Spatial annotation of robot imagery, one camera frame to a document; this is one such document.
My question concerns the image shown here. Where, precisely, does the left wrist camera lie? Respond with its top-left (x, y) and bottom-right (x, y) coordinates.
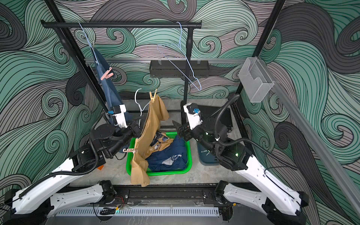
top-left (108, 104), bottom-right (128, 128)

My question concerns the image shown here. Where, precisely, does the white slotted cable duct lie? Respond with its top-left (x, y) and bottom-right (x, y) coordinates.
top-left (56, 206), bottom-right (220, 217)

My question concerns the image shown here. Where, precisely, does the slate blue t-shirt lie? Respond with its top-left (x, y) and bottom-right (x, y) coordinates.
top-left (94, 48), bottom-right (131, 126)

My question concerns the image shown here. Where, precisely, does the navy Mickey print t-shirt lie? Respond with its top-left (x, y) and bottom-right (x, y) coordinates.
top-left (146, 135), bottom-right (188, 172)

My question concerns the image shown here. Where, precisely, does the pink clothespin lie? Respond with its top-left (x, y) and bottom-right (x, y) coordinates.
top-left (122, 148), bottom-right (137, 153)
top-left (100, 67), bottom-right (114, 81)

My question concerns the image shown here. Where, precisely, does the black clothes rack frame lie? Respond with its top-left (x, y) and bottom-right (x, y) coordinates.
top-left (41, 20), bottom-right (202, 110)

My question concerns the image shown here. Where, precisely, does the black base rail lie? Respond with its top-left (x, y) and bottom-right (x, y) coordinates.
top-left (56, 184), bottom-right (282, 206)

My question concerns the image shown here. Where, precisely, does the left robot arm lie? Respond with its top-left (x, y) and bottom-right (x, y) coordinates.
top-left (3, 112), bottom-right (143, 225)

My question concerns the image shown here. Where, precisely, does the pink clothespin on blue shirt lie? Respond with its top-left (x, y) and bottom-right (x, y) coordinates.
top-left (100, 67), bottom-right (114, 81)

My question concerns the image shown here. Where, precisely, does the tan cartoon print t-shirt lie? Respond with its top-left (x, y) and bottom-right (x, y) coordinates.
top-left (130, 96), bottom-right (173, 187)

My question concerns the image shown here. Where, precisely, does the teal plastic tray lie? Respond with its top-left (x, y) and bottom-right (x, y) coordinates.
top-left (197, 143), bottom-right (219, 166)

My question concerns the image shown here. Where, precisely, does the black ribbed case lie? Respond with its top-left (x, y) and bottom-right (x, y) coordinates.
top-left (199, 105), bottom-right (233, 133)

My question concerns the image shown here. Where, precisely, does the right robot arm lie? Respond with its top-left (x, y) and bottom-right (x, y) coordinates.
top-left (173, 94), bottom-right (309, 225)

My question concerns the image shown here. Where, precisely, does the white wire hanger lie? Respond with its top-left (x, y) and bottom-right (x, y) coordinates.
top-left (134, 88), bottom-right (150, 127)

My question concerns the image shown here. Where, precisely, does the clear mesh wall bin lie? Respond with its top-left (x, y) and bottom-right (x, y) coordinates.
top-left (239, 57), bottom-right (274, 103)

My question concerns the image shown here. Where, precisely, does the light blue wire hanger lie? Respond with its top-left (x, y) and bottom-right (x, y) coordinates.
top-left (156, 21), bottom-right (203, 92)

